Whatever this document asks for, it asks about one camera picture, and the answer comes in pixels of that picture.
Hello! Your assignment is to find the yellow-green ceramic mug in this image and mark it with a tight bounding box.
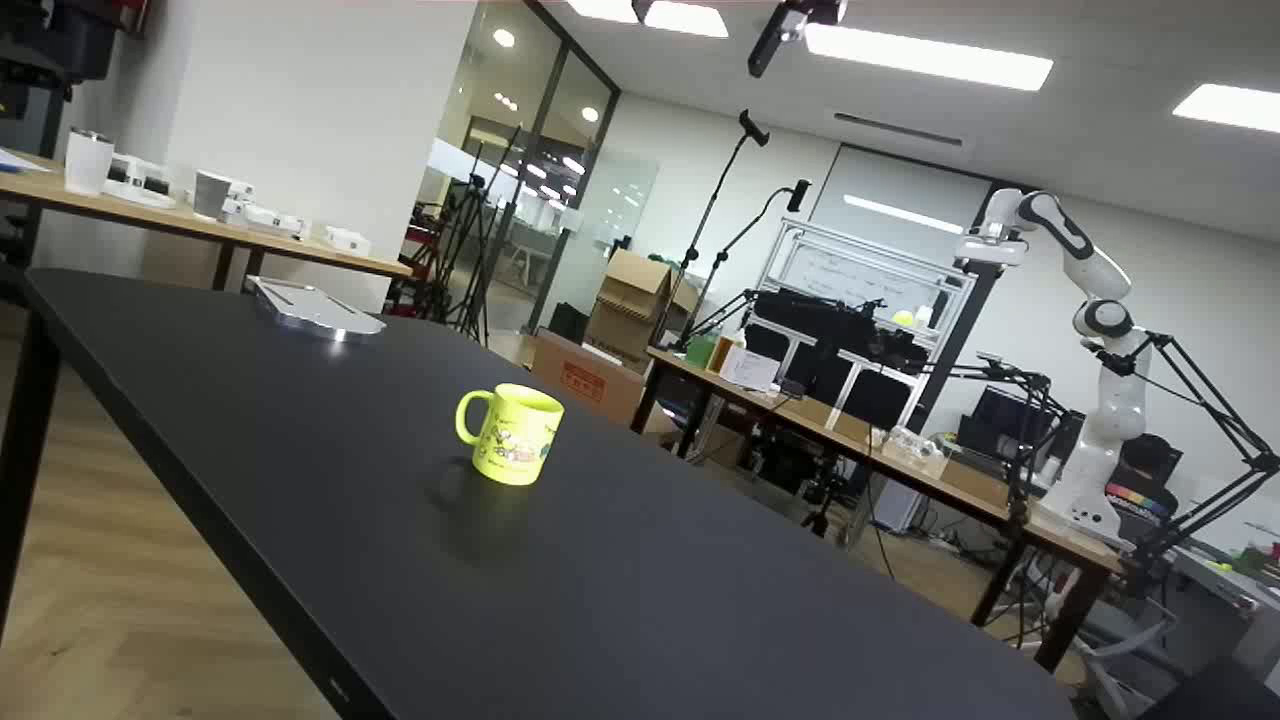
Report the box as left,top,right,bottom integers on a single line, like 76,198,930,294
453,379,569,486

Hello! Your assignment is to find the cardboard box with red label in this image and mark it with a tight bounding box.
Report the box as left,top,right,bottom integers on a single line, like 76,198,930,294
526,327,651,427

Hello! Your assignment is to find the plain brown cardboard box stack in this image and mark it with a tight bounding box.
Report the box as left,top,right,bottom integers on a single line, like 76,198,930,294
583,249,679,365

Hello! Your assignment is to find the black microphone boom stand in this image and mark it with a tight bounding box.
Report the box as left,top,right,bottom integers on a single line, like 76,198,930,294
688,175,816,338
669,108,776,353

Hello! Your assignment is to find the long wooden lab table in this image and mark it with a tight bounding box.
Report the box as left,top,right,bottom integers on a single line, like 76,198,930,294
644,344,1128,670

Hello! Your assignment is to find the silver aluminium mounting plate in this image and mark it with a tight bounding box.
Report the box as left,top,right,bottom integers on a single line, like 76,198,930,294
244,273,393,338

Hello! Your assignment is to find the ceiling light panel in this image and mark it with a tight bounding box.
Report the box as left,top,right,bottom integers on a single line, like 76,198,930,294
795,19,1059,94
562,0,732,44
1169,81,1280,139

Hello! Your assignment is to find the grey cup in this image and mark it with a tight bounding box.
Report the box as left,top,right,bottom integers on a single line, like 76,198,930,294
189,169,239,220

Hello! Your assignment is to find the wooden side table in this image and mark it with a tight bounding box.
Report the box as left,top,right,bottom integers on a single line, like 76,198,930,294
0,149,421,300

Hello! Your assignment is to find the black camera tripod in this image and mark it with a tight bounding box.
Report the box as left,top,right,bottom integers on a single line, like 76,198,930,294
421,125,532,338

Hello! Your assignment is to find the white metal frame rack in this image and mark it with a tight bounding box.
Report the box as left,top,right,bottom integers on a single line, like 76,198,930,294
764,212,973,408

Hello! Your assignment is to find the black overhead camera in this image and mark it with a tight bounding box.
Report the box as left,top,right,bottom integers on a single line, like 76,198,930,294
744,0,852,81

